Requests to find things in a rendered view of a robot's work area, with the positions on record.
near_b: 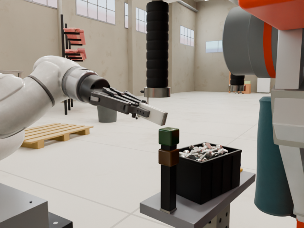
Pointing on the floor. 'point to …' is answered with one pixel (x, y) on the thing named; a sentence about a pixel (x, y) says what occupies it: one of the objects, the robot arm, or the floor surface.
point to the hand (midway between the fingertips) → (152, 114)
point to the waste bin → (106, 115)
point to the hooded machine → (263, 85)
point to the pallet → (52, 134)
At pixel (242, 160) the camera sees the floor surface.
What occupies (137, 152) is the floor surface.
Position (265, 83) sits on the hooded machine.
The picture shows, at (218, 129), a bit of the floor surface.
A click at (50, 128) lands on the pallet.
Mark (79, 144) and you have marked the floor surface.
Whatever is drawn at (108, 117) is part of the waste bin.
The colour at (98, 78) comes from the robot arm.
